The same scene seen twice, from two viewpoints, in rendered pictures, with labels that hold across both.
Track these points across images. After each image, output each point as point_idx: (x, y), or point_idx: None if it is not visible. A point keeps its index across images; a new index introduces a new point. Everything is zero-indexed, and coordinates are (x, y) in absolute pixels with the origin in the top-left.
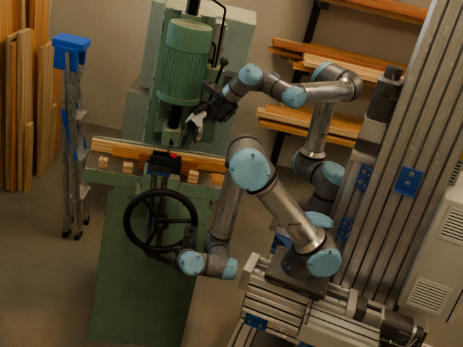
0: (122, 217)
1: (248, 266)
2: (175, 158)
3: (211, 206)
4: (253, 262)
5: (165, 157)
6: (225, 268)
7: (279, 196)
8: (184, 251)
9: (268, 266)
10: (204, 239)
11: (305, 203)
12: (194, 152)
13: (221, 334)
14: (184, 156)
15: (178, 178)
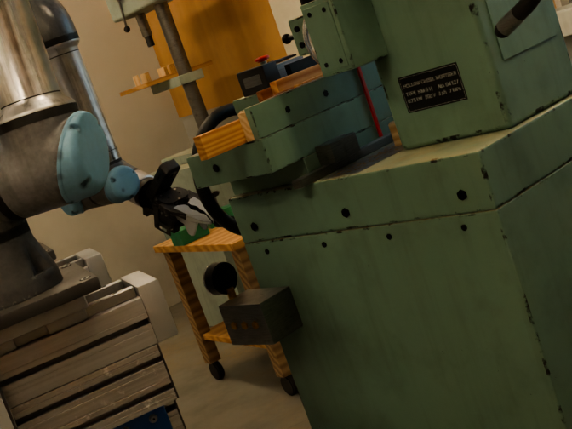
0: None
1: (85, 250)
2: (260, 65)
3: (234, 197)
4: (83, 254)
5: (271, 60)
6: None
7: None
8: (131, 165)
9: (42, 243)
10: (256, 277)
11: (67, 279)
12: (308, 82)
13: None
14: (285, 77)
15: (236, 100)
